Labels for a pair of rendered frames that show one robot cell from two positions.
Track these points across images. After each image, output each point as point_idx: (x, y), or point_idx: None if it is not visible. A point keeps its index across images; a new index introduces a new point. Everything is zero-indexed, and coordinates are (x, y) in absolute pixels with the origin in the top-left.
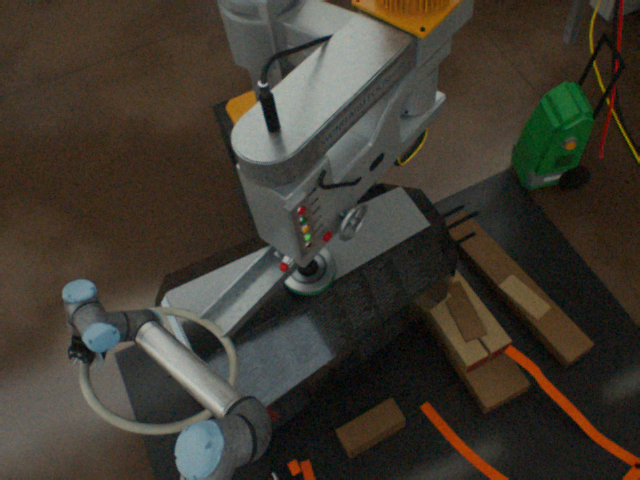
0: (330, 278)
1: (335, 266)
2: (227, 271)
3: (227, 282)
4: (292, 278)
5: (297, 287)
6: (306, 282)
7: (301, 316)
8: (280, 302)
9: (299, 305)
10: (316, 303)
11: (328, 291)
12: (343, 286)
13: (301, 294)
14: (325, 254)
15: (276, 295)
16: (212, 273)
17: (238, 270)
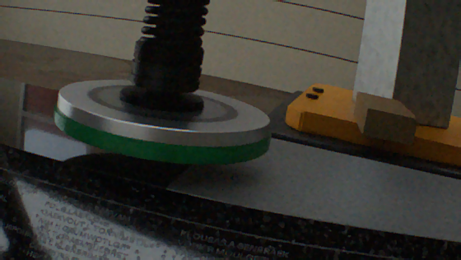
0: (185, 130)
1: (247, 146)
2: (25, 88)
3: (1, 90)
4: (90, 90)
5: (70, 96)
6: (106, 104)
7: (6, 205)
8: (8, 135)
9: (31, 171)
10: (77, 213)
11: (148, 215)
12: (216, 245)
13: (59, 123)
14: (250, 117)
15: (23, 128)
16: (6, 80)
17: (40, 94)
